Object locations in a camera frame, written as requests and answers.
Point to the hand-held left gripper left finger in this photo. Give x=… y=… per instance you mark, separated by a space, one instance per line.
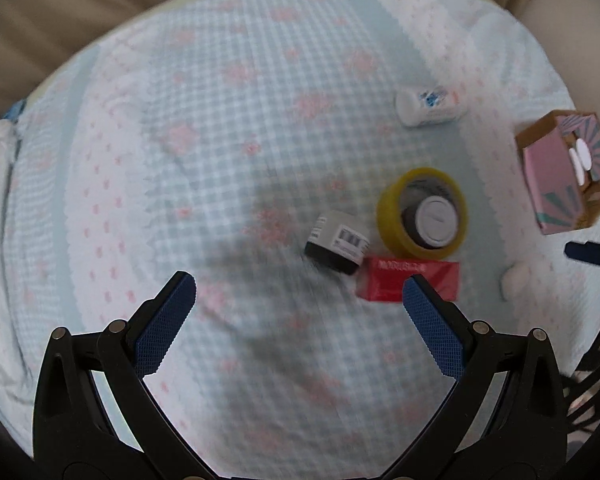
x=162 y=322

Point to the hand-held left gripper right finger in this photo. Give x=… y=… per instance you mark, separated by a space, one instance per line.
x=432 y=325

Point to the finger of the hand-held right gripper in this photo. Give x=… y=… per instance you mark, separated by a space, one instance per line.
x=587 y=253

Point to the red rectangular box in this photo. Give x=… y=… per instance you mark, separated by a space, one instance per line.
x=387 y=277

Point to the pink brown cardboard box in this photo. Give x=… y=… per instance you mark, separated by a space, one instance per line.
x=555 y=170

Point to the small white round object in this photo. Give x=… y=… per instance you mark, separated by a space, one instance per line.
x=514 y=280

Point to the black jar with white lid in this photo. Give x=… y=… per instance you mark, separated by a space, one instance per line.
x=432 y=220

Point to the yellow tape roll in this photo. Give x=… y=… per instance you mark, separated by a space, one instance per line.
x=392 y=220

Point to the small black grey box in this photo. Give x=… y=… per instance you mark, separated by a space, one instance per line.
x=336 y=242

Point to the blue checked blanket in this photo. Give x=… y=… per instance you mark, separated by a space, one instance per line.
x=230 y=160

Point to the white bottle with blue label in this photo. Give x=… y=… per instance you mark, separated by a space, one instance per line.
x=430 y=106

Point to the beige sofa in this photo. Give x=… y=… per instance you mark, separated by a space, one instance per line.
x=80 y=5

